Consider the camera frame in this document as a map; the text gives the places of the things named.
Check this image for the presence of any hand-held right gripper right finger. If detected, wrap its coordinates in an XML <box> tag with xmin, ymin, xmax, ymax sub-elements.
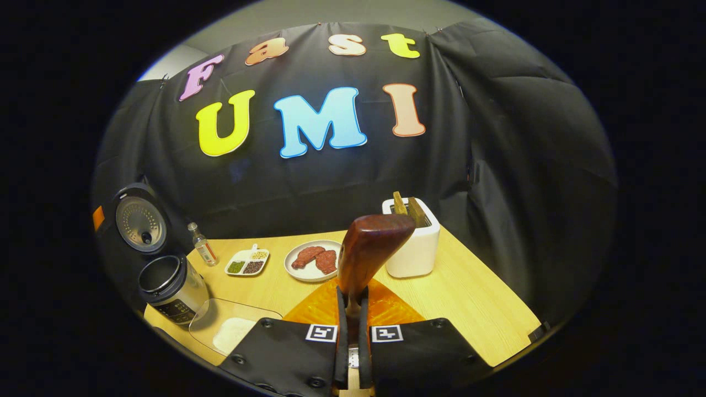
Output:
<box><xmin>359</xmin><ymin>276</ymin><xmax>491</xmax><ymax>395</ymax></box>

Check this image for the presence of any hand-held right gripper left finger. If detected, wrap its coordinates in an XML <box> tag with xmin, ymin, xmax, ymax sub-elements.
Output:
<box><xmin>220</xmin><ymin>276</ymin><xmax>349</xmax><ymax>397</ymax></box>

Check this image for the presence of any brown wooden spoon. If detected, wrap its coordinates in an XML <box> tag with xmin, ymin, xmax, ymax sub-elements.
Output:
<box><xmin>338</xmin><ymin>214</ymin><xmax>417</xmax><ymax>331</ymax></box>

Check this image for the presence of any grey rice cooker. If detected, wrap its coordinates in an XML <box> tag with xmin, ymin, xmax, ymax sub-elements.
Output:
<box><xmin>113</xmin><ymin>183</ymin><xmax>210</xmax><ymax>326</ymax></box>

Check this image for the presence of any white rice heap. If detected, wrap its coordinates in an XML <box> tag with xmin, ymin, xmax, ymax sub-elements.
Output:
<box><xmin>212</xmin><ymin>318</ymin><xmax>257</xmax><ymax>355</ymax></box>

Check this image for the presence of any white round plate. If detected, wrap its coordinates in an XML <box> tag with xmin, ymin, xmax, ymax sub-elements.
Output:
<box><xmin>284</xmin><ymin>240</ymin><xmax>343</xmax><ymax>283</ymax></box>

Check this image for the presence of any red meat piece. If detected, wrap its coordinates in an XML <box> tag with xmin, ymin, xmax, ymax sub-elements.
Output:
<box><xmin>291</xmin><ymin>246</ymin><xmax>326</xmax><ymax>270</ymax></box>
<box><xmin>315</xmin><ymin>250</ymin><xmax>338</xmax><ymax>275</ymax></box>

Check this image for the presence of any white toaster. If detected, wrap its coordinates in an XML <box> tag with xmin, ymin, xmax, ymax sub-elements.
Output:
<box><xmin>382</xmin><ymin>197</ymin><xmax>441</xmax><ymax>278</ymax></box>

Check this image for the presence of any small clear glass bottle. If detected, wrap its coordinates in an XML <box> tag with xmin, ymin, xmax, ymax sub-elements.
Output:
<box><xmin>188</xmin><ymin>222</ymin><xmax>218</xmax><ymax>267</ymax></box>

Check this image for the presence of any white divided grain dish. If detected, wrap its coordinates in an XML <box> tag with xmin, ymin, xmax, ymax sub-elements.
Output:
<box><xmin>224</xmin><ymin>244</ymin><xmax>270</xmax><ymax>277</ymax></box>

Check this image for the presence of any black backdrop cloth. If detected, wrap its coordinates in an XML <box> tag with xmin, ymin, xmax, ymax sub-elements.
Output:
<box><xmin>91</xmin><ymin>22</ymin><xmax>618</xmax><ymax>326</ymax></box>

